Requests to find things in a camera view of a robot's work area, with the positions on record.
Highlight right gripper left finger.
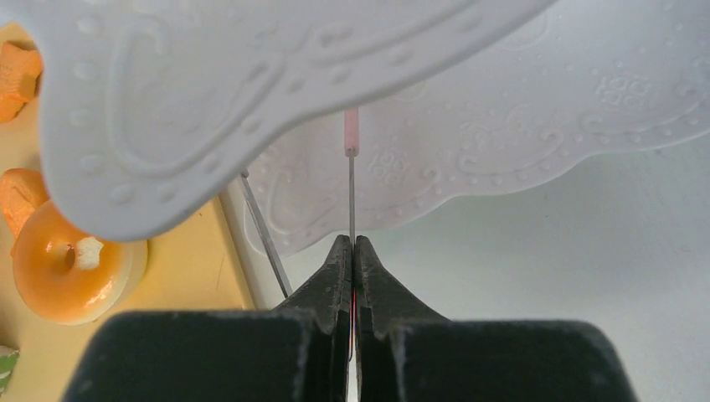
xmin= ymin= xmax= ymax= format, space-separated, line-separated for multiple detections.
xmin=63 ymin=235 xmax=352 ymax=401

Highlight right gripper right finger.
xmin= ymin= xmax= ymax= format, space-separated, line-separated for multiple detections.
xmin=353 ymin=236 xmax=636 ymax=401

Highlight pink handled metal tongs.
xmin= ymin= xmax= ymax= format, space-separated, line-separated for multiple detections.
xmin=238 ymin=108 xmax=360 ymax=360

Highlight yellow serving tray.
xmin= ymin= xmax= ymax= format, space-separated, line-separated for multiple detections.
xmin=0 ymin=22 xmax=257 ymax=402

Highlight orange glazed donut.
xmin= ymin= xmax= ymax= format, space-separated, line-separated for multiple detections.
xmin=13 ymin=201 xmax=148 ymax=325

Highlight white three tier stand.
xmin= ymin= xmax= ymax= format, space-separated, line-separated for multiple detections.
xmin=1 ymin=1 xmax=709 ymax=255

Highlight green layered cake slice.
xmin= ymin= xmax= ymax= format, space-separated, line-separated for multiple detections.
xmin=0 ymin=345 xmax=20 ymax=394

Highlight small orange pastry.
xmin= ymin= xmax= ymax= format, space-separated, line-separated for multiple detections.
xmin=1 ymin=168 xmax=49 ymax=239

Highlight orange croissant pastry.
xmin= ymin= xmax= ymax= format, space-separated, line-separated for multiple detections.
xmin=1 ymin=42 xmax=44 ymax=123

